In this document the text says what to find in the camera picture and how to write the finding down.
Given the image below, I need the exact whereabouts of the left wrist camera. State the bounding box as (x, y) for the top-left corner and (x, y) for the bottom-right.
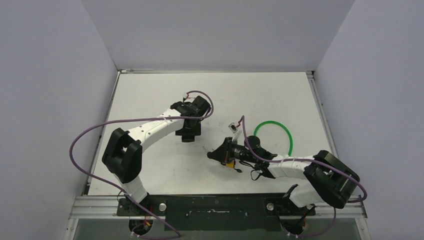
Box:
(182, 95), (194, 103)

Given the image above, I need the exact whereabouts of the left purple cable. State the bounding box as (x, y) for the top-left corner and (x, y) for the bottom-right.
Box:
(68, 90), (215, 239)

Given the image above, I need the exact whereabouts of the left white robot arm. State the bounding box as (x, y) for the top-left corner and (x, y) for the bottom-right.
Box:
(101, 93), (214, 216)

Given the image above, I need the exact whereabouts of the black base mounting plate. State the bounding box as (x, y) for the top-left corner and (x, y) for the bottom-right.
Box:
(116, 193), (316, 235)

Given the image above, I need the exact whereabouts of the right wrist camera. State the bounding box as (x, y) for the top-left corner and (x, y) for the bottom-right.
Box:
(228, 122), (242, 143)

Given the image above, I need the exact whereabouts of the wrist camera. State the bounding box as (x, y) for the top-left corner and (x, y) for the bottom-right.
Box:
(182, 95), (194, 103)
(228, 122), (242, 143)

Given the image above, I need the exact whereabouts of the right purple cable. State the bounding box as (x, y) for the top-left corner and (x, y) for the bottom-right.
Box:
(240, 115), (368, 204)

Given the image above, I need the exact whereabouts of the yellow black padlock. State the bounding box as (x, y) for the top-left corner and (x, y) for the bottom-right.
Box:
(225, 161), (235, 168)

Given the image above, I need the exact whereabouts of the purple cable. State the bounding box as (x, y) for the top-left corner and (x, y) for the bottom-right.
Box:
(68, 90), (215, 239)
(240, 115), (368, 204)

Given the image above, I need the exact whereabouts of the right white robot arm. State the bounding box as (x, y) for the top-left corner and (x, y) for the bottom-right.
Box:
(207, 135), (360, 215)

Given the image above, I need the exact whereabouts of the green cable lock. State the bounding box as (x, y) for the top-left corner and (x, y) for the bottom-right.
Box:
(253, 120), (294, 157)

